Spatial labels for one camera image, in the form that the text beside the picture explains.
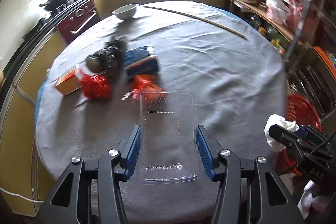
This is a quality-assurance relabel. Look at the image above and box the orange white medicine box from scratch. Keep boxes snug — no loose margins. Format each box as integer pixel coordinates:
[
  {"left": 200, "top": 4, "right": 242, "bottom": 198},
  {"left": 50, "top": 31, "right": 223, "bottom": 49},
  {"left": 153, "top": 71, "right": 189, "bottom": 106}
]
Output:
[{"left": 54, "top": 68, "right": 82, "bottom": 96}]

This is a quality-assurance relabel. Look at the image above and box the dark red built-in oven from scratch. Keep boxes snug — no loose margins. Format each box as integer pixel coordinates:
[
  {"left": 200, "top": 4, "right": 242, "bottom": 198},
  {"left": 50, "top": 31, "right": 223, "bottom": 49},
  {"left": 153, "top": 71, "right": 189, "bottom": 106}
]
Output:
[{"left": 56, "top": 1, "right": 101, "bottom": 44}]

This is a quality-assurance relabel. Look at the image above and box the white tissue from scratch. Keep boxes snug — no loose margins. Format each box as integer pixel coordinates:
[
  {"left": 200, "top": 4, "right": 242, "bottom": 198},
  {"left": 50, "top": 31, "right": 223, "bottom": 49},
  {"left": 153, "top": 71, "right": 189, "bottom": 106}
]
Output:
[{"left": 264, "top": 114, "right": 299, "bottom": 152}]

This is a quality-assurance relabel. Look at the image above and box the metal kitchen shelf rack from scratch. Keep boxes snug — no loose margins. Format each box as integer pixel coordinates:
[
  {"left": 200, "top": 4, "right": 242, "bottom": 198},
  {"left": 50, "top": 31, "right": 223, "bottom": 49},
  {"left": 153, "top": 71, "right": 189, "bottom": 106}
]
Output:
[{"left": 230, "top": 0, "right": 335, "bottom": 120}]

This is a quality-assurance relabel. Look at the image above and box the clear plastic tray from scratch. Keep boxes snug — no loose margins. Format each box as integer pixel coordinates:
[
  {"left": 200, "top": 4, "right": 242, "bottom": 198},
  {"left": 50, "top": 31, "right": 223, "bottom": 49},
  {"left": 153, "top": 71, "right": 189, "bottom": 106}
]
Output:
[{"left": 135, "top": 89, "right": 200, "bottom": 185}]

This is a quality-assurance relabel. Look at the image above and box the white gloved hand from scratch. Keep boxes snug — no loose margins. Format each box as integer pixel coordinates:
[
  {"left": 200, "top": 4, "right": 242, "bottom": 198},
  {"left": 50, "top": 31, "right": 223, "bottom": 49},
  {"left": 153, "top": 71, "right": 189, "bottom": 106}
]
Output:
[{"left": 297, "top": 180, "right": 335, "bottom": 220}]

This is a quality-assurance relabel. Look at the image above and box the red plastic mesh basket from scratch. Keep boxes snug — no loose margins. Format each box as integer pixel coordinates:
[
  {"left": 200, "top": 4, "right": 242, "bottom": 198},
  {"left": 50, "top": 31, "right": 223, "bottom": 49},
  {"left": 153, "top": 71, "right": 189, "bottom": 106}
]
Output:
[{"left": 276, "top": 94, "right": 322, "bottom": 173}]

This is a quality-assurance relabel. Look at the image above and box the white ceramic bowl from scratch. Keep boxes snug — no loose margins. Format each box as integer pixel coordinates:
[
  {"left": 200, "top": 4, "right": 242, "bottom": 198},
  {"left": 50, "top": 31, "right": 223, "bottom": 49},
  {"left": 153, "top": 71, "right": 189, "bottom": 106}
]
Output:
[{"left": 112, "top": 3, "right": 139, "bottom": 20}]

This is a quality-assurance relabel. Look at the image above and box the black plastic bag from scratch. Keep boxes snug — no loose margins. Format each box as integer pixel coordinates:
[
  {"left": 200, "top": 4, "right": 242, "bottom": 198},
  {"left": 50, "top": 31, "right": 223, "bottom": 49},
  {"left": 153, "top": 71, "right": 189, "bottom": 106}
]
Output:
[{"left": 85, "top": 36, "right": 128, "bottom": 78}]

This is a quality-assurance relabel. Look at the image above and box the red mesh net ball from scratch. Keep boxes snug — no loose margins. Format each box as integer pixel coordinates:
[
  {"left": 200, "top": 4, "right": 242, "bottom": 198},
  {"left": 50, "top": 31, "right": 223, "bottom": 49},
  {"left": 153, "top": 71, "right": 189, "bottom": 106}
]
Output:
[{"left": 75, "top": 65, "right": 112, "bottom": 100}]

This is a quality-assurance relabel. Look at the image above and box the orange snack wrapper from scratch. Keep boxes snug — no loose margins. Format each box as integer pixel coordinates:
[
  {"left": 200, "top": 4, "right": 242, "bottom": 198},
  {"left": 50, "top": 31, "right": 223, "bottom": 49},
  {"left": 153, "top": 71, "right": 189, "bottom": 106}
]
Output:
[{"left": 121, "top": 74, "right": 163, "bottom": 102}]

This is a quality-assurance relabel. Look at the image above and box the long wooden stick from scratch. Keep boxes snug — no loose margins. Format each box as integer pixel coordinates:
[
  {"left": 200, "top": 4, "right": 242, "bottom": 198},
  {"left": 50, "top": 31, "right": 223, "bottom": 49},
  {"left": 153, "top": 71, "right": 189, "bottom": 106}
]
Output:
[{"left": 143, "top": 5, "right": 247, "bottom": 40}]

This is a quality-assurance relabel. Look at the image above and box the grey tablecloth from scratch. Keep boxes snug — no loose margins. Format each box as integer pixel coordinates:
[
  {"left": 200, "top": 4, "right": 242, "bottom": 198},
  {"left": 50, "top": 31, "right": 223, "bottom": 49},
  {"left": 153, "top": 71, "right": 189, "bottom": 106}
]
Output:
[{"left": 35, "top": 2, "right": 286, "bottom": 178}]

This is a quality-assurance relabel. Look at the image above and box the pink white plastic bag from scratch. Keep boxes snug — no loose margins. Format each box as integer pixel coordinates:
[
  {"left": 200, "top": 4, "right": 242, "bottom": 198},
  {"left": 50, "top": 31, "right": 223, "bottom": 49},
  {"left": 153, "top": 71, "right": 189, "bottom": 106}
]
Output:
[{"left": 266, "top": 0, "right": 305, "bottom": 32}]

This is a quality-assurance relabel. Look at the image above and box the black wok with lid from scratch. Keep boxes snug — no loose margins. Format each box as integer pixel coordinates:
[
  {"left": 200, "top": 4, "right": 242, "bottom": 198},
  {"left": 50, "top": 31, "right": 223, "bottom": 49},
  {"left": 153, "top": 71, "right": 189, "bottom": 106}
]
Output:
[{"left": 39, "top": 0, "right": 68, "bottom": 12}]

